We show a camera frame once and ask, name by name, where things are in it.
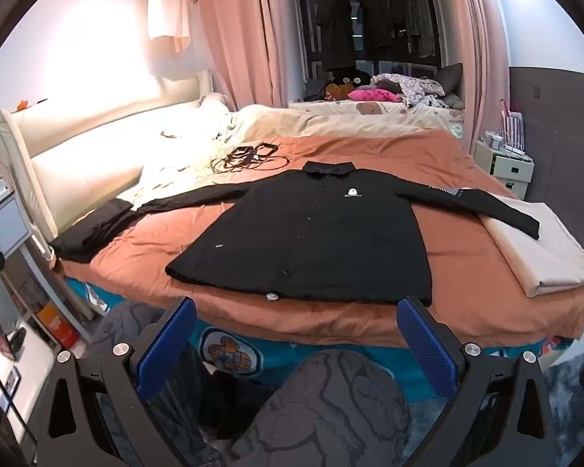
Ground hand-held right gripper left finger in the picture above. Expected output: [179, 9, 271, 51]
[44, 296, 198, 467]

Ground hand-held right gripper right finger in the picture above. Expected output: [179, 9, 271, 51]
[396, 295, 556, 467]

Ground black button-up jacket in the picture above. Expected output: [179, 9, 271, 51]
[137, 160, 541, 306]

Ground floral clothes pile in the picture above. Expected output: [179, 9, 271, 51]
[372, 73, 447, 104]

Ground row of dark hanging clothes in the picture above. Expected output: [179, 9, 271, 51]
[357, 0, 440, 58]

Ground white bedside shelf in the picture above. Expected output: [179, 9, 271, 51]
[0, 195, 100, 448]

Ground folded dark cloth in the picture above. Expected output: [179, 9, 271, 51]
[51, 198, 139, 263]

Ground person's grey patterned pants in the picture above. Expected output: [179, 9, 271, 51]
[85, 299, 412, 467]

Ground orange blanket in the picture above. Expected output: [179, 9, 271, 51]
[61, 129, 584, 351]

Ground cream padded headboard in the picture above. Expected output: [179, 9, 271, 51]
[0, 70, 215, 246]

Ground grey patterned rug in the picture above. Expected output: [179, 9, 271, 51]
[540, 345, 584, 448]

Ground folded beige sheet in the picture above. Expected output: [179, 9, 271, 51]
[482, 198, 584, 298]

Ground white nightstand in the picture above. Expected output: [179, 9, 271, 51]
[474, 139, 536, 200]

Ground striped gift bag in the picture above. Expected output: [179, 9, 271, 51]
[499, 100, 524, 149]

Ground cream duvet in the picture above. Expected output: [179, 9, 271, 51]
[224, 104, 468, 143]

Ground white pillow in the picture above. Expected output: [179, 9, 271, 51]
[197, 92, 235, 123]

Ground pink garment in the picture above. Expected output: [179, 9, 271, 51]
[348, 86, 402, 104]

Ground grey pillow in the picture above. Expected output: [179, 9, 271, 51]
[435, 63, 466, 110]

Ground brown plush toy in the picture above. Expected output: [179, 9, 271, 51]
[321, 70, 373, 101]

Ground pink curtain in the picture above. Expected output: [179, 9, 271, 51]
[197, 0, 293, 112]
[445, 0, 512, 151]

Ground white hanging garment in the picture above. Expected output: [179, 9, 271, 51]
[146, 0, 193, 54]

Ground black hanging coat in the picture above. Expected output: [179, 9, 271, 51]
[314, 0, 356, 73]

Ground tangled black cables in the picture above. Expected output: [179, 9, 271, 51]
[210, 142, 290, 175]

